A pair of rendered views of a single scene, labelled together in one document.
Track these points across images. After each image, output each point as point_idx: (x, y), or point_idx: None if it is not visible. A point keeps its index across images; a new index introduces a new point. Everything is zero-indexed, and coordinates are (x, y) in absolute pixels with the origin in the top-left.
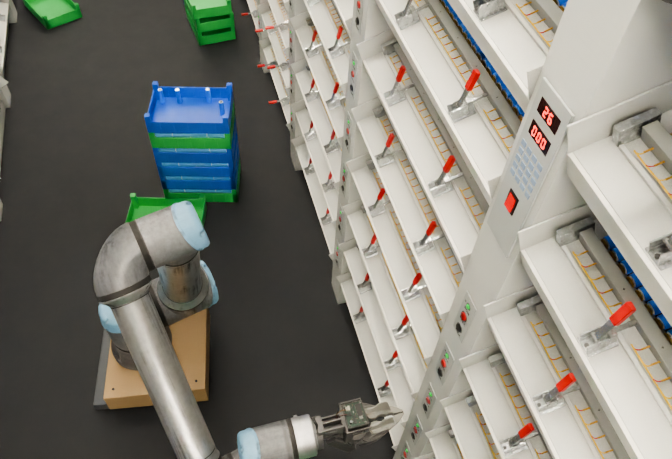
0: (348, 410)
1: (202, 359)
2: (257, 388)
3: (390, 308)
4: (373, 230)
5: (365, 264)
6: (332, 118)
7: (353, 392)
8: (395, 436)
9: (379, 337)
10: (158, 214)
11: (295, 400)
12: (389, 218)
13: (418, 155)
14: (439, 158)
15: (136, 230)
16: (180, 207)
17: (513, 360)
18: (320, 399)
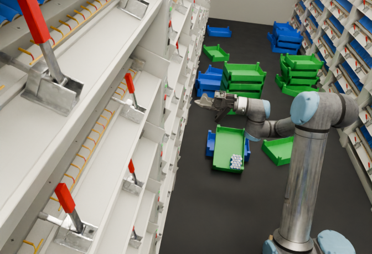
0: (222, 95)
1: None
2: (231, 252)
3: (168, 147)
4: None
5: (166, 174)
6: (143, 228)
7: (173, 227)
8: (171, 176)
9: (166, 181)
10: (327, 98)
11: (210, 237)
12: None
13: (179, 20)
14: (172, 11)
15: (339, 94)
16: (313, 96)
17: None
18: (194, 231)
